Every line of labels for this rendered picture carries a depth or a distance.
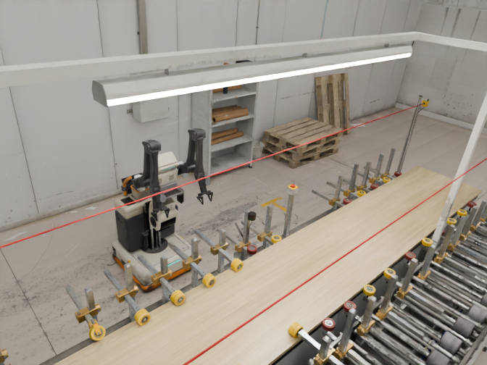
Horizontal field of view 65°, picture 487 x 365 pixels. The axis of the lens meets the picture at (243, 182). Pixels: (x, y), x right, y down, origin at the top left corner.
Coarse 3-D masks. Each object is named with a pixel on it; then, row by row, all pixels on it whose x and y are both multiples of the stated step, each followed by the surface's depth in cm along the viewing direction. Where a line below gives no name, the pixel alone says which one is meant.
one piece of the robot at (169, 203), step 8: (176, 168) 339; (160, 176) 327; (168, 176) 333; (176, 176) 340; (160, 184) 332; (168, 184) 339; (168, 200) 350; (152, 208) 343; (152, 216) 347; (160, 216) 345; (168, 216) 348; (176, 216) 356; (152, 224) 352; (160, 224) 346
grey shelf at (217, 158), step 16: (192, 96) 536; (208, 96) 508; (224, 96) 528; (240, 96) 542; (256, 96) 564; (192, 112) 547; (208, 112) 518; (256, 112) 577; (192, 128) 558; (208, 128) 529; (224, 128) 606; (240, 128) 616; (208, 144) 540; (224, 144) 569; (240, 144) 627; (208, 160) 551; (224, 160) 609; (240, 160) 612
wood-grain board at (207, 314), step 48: (384, 192) 391; (432, 192) 398; (480, 192) 408; (288, 240) 309; (336, 240) 313; (384, 240) 318; (240, 288) 259; (288, 288) 262; (336, 288) 265; (144, 336) 221; (192, 336) 223; (240, 336) 225; (288, 336) 227
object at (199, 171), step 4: (204, 132) 314; (192, 136) 311; (204, 136) 316; (196, 140) 313; (200, 140) 313; (196, 144) 315; (200, 144) 314; (196, 148) 317; (200, 148) 316; (196, 152) 319; (200, 152) 318; (196, 156) 321; (200, 156) 320; (196, 160) 322; (200, 160) 321; (196, 164) 324; (200, 164) 323; (196, 168) 325; (200, 168) 325; (196, 172) 326; (200, 172) 326; (200, 176) 328
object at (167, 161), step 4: (168, 152) 327; (160, 156) 320; (164, 156) 322; (168, 156) 324; (172, 156) 327; (160, 160) 319; (164, 160) 321; (168, 160) 323; (172, 160) 325; (176, 160) 327; (160, 164) 317; (164, 164) 319; (168, 164) 322; (172, 164) 324; (176, 164) 326; (160, 168) 316; (164, 168) 318; (168, 168) 322; (172, 168) 329; (160, 172) 323; (164, 172) 329
